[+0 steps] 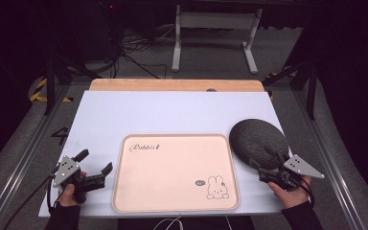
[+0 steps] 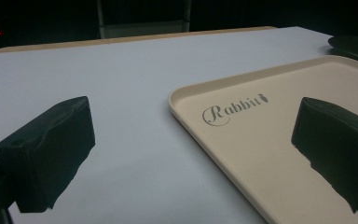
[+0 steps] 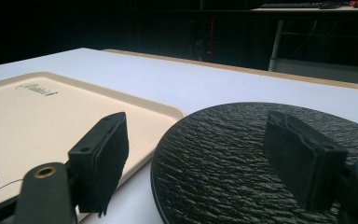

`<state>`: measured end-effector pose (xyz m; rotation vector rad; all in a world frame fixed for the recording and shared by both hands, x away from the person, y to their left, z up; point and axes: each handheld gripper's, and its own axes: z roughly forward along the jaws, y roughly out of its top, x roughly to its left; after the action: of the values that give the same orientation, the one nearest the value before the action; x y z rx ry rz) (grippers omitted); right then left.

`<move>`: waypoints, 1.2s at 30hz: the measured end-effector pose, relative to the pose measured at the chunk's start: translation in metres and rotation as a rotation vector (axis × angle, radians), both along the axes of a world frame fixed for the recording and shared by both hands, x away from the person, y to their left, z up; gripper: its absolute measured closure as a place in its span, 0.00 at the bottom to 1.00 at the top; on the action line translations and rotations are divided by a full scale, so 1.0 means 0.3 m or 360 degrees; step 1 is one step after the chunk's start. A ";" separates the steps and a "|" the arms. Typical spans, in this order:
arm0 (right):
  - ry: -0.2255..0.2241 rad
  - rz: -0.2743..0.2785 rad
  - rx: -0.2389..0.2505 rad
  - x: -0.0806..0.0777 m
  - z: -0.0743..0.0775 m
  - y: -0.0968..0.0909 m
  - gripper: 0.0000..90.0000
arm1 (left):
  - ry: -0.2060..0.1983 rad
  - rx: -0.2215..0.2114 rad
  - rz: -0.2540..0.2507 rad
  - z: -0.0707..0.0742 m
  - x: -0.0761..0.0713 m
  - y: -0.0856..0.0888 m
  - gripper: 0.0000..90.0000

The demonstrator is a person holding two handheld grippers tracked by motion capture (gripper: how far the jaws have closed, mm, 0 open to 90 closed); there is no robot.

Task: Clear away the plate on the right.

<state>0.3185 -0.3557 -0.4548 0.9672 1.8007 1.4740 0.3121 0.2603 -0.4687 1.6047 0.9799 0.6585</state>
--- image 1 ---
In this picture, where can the person's left hand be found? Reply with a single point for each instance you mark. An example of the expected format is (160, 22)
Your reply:
(66, 195)

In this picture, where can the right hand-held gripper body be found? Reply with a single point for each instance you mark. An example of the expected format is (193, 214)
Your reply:
(302, 166)

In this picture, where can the white metal stand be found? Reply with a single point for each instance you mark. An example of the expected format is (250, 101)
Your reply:
(217, 20)

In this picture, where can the black tripod stand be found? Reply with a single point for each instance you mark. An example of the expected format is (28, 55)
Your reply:
(49, 86)
(311, 86)

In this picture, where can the dark grey round hat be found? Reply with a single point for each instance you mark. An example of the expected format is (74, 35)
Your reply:
(257, 142)

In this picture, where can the pink tray with rabbit print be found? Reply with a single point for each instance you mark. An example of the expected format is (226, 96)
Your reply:
(172, 177)

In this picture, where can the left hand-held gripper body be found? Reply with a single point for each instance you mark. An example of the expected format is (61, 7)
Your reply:
(66, 171)

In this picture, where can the aluminium floor rail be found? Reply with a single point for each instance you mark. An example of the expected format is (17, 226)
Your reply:
(19, 159)
(332, 166)

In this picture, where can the person's right hand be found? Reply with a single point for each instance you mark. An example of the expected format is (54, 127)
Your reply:
(289, 196)

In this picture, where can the yellow and black floor tape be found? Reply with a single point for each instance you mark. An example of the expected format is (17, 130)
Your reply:
(38, 91)

